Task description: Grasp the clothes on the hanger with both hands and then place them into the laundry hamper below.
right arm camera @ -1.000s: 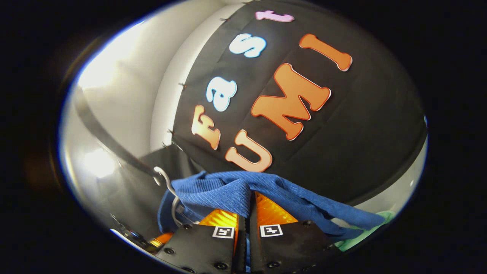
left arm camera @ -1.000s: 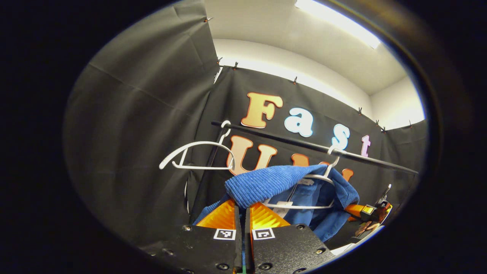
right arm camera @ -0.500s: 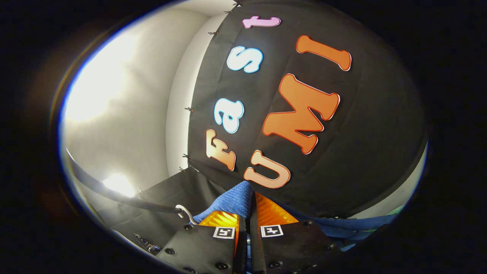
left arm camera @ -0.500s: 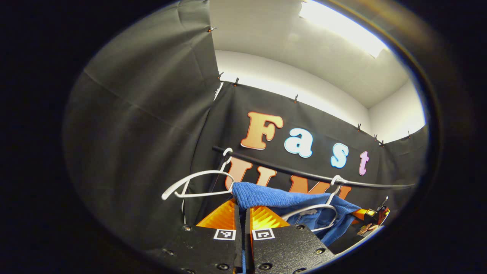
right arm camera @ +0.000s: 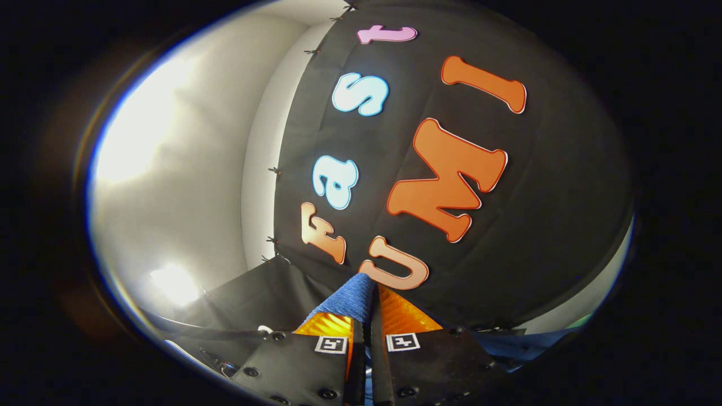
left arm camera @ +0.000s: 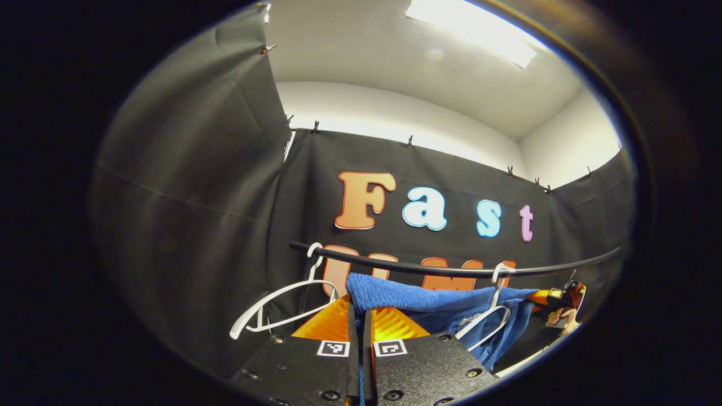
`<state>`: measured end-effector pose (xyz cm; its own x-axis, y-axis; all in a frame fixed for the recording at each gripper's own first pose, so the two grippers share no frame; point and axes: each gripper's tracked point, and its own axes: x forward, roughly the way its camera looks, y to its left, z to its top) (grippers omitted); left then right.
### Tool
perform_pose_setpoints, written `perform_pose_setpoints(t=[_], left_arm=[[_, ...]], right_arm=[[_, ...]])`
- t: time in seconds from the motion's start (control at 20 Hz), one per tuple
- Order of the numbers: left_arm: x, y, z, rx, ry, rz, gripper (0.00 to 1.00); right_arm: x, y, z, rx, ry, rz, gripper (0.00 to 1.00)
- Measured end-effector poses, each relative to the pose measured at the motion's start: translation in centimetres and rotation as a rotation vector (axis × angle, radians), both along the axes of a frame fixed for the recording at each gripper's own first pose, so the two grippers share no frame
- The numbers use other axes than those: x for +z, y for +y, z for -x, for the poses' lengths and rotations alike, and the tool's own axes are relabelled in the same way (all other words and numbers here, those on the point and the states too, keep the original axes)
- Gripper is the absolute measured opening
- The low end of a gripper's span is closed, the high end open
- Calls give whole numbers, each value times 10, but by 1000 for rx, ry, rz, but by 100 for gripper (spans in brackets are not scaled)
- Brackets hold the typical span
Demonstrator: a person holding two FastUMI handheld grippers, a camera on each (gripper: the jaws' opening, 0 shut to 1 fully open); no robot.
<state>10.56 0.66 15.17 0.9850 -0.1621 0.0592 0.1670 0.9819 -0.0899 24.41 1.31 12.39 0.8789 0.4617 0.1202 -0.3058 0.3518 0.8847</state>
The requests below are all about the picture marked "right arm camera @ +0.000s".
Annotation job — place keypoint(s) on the ceiling light panel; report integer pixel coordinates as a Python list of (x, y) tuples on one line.
[(175, 285)]

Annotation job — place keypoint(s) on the row of backdrop clips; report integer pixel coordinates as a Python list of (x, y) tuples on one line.
[(274, 170)]

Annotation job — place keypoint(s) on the blue ribbed garment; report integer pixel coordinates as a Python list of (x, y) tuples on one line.
[(350, 299)]

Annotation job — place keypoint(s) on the black backdrop cloth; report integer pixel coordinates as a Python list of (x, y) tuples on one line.
[(564, 197)]

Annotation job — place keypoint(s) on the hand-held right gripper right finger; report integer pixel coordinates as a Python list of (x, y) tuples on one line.
[(381, 372)]

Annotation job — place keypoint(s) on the white clothes hanger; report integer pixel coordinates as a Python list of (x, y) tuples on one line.
[(265, 329)]

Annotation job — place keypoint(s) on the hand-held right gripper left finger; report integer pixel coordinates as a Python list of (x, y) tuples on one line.
[(358, 378)]

